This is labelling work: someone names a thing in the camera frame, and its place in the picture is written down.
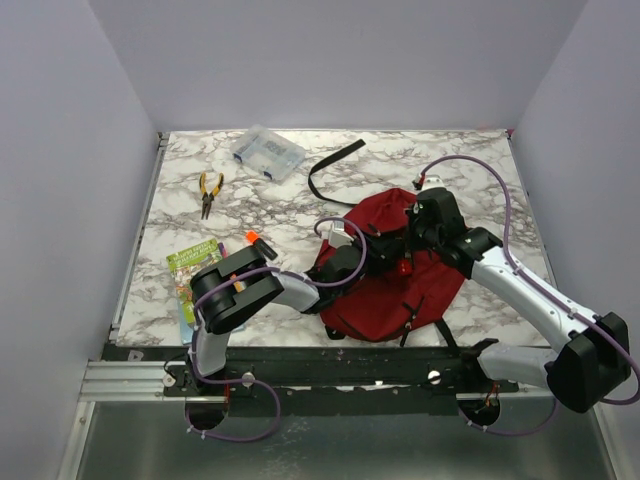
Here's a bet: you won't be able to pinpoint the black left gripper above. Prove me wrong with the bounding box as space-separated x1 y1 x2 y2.
345 228 402 279

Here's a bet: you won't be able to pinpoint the red backpack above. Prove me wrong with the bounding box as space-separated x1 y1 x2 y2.
317 188 465 351

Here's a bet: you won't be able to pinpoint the black marker red cap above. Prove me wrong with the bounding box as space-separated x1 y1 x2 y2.
397 258 413 277

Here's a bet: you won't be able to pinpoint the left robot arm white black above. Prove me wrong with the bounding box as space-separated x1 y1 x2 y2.
187 233 405 395

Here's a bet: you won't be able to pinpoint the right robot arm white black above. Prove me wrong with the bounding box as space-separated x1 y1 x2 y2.
407 187 631 413

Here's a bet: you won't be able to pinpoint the black marker orange cap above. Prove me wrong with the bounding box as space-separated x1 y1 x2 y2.
245 230 278 260

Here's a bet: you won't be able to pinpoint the clear plastic organizer box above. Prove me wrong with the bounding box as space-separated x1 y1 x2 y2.
230 125 306 182

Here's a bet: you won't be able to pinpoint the yellow black pliers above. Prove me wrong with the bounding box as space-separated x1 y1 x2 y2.
199 172 225 220

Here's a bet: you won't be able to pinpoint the light blue notebook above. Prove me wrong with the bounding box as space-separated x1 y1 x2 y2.
177 299 246 346

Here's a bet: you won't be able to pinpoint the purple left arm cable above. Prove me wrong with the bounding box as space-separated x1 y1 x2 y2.
189 216 370 442

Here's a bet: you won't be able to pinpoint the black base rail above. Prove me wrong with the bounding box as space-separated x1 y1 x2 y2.
102 344 518 416

